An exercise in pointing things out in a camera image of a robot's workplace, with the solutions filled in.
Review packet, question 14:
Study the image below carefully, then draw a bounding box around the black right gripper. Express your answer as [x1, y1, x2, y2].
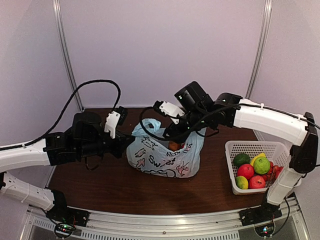
[162, 108, 210, 144]

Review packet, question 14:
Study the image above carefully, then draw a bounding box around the light blue plastic bag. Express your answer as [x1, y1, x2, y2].
[126, 118, 205, 179]

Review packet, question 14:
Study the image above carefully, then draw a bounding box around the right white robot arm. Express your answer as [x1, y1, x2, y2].
[159, 81, 319, 221]

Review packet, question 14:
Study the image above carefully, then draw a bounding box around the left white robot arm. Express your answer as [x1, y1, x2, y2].
[0, 110, 135, 222]

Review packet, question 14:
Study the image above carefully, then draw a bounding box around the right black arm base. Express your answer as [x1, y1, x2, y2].
[238, 202, 283, 226]

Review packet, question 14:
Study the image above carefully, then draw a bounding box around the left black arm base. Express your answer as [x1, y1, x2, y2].
[46, 190, 90, 227]

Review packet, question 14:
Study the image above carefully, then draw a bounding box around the orange fruit in bag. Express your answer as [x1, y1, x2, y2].
[168, 141, 182, 151]

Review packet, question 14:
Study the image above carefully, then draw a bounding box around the dark green fruit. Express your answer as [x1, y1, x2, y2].
[233, 153, 251, 167]

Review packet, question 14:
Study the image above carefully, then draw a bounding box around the small green yellow fruit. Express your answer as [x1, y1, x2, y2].
[235, 176, 249, 190]

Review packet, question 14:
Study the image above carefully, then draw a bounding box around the red apple back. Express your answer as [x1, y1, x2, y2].
[237, 163, 255, 180]

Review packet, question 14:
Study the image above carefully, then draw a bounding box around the red apple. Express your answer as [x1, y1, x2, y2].
[248, 175, 266, 189]
[237, 163, 255, 180]

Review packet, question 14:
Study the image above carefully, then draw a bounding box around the large green apple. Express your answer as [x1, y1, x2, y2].
[253, 157, 271, 175]

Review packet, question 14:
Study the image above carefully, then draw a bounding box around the white plastic basket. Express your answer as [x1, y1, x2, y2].
[225, 140, 290, 195]

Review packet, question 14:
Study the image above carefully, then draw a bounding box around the red apple front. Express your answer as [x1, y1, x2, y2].
[248, 175, 266, 189]

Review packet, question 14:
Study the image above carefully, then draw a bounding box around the right black cable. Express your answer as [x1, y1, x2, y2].
[139, 103, 241, 142]

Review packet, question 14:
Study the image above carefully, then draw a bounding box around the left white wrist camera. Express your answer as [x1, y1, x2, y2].
[104, 106, 128, 139]

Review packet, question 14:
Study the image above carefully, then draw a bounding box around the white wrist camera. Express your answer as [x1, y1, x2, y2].
[153, 101, 185, 125]
[104, 106, 128, 139]

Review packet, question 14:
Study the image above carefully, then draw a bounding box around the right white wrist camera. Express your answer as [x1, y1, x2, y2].
[153, 101, 185, 125]

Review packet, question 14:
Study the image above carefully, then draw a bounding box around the aluminium front rail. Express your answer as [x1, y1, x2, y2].
[24, 197, 305, 240]

